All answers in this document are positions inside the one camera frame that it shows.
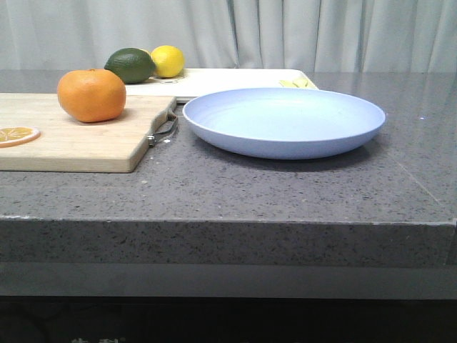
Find light blue plate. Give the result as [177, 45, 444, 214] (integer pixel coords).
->
[183, 88, 386, 159]

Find orange tangerine fruit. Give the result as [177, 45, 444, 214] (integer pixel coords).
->
[56, 69, 126, 123]

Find cream bear-print tray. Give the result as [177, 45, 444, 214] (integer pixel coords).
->
[126, 69, 317, 103]

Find yellow plastic knife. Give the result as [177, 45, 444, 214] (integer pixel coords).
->
[279, 80, 296, 88]

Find yellow plastic fork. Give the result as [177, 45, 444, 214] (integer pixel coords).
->
[292, 78, 308, 89]

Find yellow lemon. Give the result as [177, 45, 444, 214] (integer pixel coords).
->
[150, 45, 185, 78]

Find green lime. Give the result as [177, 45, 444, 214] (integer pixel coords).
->
[104, 48, 156, 84]

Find wooden cutting board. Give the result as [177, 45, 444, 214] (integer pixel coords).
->
[1, 93, 176, 173]

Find orange slice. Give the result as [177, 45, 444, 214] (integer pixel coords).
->
[1, 126, 41, 148]

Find grey-white curtain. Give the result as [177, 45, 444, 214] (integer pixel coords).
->
[1, 1, 456, 73]

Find metal cutting board handle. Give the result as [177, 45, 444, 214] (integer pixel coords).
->
[146, 109, 178, 146]

